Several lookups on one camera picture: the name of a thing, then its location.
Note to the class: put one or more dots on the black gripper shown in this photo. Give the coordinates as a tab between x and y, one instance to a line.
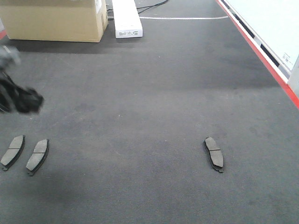
14	98

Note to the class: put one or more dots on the grey brake pad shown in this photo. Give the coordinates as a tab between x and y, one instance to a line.
38	156
215	154
13	152

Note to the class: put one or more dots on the cardboard box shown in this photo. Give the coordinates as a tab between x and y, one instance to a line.
54	20

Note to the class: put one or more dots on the long white box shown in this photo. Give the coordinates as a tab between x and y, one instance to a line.
127	22

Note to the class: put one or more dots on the red conveyor edge rail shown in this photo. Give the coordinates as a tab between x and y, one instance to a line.
264	58

